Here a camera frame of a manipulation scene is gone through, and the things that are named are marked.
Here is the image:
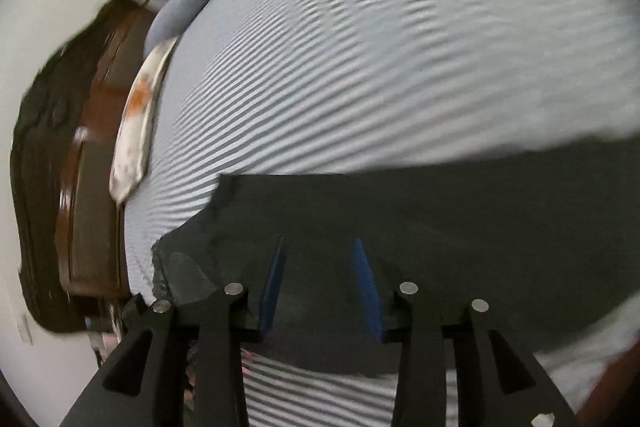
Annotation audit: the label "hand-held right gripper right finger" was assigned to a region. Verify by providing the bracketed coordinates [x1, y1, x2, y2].
[350, 237, 583, 427]

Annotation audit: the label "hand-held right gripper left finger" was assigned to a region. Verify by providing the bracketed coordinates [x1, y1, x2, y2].
[60, 234, 288, 427]

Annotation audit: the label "dark denim pants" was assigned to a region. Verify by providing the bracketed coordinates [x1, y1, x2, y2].
[150, 134, 640, 378]

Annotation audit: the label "floral pillow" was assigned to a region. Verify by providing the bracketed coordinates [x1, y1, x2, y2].
[109, 36, 181, 205]

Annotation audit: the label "dark wooden headboard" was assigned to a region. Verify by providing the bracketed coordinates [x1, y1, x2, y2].
[10, 0, 161, 335]

